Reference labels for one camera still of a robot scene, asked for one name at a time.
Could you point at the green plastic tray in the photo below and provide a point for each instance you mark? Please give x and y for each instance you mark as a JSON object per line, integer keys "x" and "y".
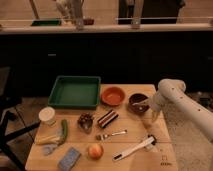
{"x": 75, "y": 92}

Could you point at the black chair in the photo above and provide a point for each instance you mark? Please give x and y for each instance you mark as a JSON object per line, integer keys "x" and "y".
{"x": 7, "y": 102}

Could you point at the striped dark box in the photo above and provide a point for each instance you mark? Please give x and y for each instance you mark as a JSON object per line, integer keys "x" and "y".
{"x": 106, "y": 119}

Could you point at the orange bowl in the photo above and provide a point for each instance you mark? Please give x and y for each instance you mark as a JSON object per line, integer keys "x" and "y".
{"x": 113, "y": 96}

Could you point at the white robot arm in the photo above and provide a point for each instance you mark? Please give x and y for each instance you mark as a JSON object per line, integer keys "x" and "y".
{"x": 173, "y": 90}

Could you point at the green cucumber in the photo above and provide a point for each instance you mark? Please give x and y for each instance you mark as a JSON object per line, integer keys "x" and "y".
{"x": 64, "y": 134}

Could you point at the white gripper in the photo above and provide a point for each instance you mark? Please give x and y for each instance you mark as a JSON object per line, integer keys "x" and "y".
{"x": 156, "y": 109}

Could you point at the dark maroon bowl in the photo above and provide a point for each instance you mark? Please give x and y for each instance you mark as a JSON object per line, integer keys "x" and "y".
{"x": 134, "y": 104}

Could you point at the white lidded cup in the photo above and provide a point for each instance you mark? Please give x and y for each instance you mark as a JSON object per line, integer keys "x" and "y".
{"x": 47, "y": 115}

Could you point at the orange peach fruit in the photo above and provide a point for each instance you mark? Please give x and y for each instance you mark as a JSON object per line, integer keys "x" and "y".
{"x": 95, "y": 151}

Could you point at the crumpled clear wrapper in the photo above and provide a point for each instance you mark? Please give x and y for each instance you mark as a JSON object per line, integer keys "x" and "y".
{"x": 49, "y": 149}

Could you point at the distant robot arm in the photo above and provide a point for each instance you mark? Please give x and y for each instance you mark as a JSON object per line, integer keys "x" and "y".
{"x": 71, "y": 11}

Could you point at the blue sponge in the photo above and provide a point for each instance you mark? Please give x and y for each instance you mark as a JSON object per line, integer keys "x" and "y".
{"x": 69, "y": 160}

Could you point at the silver fork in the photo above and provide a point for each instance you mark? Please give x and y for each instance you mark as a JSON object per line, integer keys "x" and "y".
{"x": 102, "y": 137}

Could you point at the distant green tray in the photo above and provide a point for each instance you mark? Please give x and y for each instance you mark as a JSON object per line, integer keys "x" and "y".
{"x": 46, "y": 23}

